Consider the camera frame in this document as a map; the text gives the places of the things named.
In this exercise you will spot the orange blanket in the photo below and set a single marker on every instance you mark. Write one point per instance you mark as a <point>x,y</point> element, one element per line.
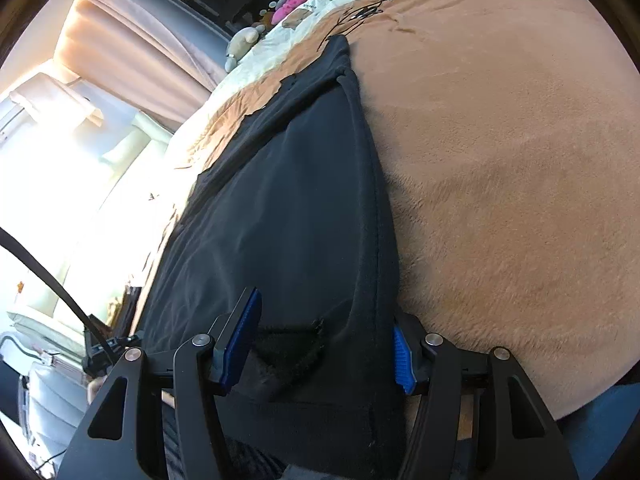
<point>500,160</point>

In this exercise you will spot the white hanging shirt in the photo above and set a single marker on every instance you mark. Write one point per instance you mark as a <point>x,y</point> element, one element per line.
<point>60,100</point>

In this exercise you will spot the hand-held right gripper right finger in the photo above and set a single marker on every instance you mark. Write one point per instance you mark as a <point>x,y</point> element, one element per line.
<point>402,360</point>

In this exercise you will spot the white side table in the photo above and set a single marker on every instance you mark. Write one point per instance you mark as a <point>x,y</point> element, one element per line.
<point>50,400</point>

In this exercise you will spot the cream padded headboard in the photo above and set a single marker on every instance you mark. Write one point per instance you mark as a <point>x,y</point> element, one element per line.
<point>125,145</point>

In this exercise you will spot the cream plush toy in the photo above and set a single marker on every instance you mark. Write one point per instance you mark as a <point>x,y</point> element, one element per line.
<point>245,40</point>

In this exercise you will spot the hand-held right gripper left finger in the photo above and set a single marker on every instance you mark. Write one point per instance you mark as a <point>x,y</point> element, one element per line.
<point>242,330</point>

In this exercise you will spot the pink curtain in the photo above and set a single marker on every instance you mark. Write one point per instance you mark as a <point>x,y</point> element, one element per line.
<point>130,40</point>

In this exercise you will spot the black long-sleeve shirt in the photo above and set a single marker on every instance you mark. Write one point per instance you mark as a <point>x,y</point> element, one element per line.
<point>300,210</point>

